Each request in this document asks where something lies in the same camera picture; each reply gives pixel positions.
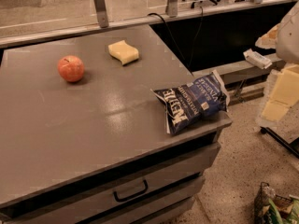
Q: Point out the blue kettle chip bag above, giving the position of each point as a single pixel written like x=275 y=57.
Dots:
x=189 y=103

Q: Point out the yellow sponge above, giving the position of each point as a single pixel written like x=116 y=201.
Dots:
x=123 y=52

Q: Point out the white packet on ledge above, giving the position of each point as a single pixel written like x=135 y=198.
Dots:
x=257 y=59

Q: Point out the wire basket with snacks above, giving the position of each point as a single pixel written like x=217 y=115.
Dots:
x=271 y=208

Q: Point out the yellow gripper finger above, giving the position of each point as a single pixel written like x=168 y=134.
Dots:
x=280 y=94
x=268 y=40

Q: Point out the metal bracket post middle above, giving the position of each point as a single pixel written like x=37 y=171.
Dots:
x=171 y=8

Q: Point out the metal bracket post left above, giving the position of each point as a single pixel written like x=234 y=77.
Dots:
x=101 y=13

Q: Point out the red apple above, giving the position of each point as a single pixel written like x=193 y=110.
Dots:
x=71 y=68

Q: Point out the grey drawer with black handle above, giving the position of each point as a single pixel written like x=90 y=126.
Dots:
x=149 y=196

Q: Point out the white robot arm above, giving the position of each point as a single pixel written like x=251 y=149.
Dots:
x=287 y=46

